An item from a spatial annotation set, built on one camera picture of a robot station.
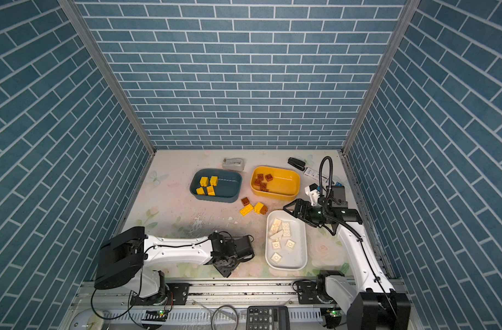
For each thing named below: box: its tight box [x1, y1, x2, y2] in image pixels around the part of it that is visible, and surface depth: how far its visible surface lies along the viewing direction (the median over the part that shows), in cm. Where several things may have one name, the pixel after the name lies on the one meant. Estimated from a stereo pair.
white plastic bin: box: [264, 209, 309, 271], surface depth 86 cm
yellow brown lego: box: [253, 202, 269, 216], surface depth 96 cm
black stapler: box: [287, 156, 307, 172], surface depth 116 cm
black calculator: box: [246, 305, 291, 330], surface depth 69 cm
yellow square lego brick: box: [199, 176, 209, 187], surface depth 106 cm
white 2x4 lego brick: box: [281, 221, 291, 238], surface depth 90 cm
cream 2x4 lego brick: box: [270, 217, 282, 233], surface depth 92 cm
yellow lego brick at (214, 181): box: [209, 176, 218, 187], surface depth 107 cm
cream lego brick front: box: [270, 252, 283, 264], surface depth 84 cm
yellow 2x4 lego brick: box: [239, 203, 254, 217], surface depth 98 cm
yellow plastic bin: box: [250, 166, 302, 202], surface depth 109 cm
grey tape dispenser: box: [222, 157, 245, 172], surface depth 113 cm
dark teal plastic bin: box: [189, 168, 243, 203], surface depth 105 cm
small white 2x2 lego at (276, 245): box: [272, 240, 282, 251], surface depth 86 cm
